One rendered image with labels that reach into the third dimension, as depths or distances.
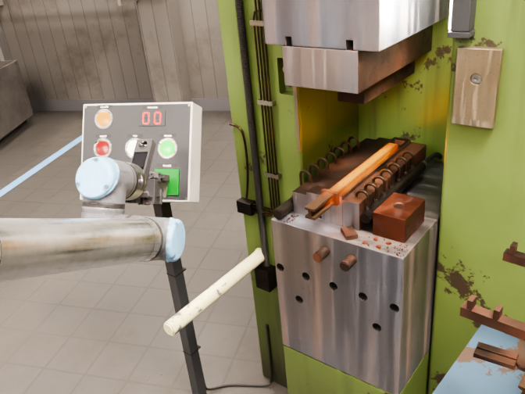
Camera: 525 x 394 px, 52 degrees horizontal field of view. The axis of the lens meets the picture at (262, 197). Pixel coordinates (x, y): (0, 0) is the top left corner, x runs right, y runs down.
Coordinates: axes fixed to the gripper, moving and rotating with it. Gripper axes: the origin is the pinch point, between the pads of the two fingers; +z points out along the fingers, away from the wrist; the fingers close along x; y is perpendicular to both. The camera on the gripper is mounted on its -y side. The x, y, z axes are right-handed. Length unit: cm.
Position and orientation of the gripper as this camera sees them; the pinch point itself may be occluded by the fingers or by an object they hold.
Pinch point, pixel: (164, 178)
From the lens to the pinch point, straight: 150.9
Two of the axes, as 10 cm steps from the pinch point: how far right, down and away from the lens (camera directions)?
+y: -0.3, 10.0, -0.3
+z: 2.3, 0.3, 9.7
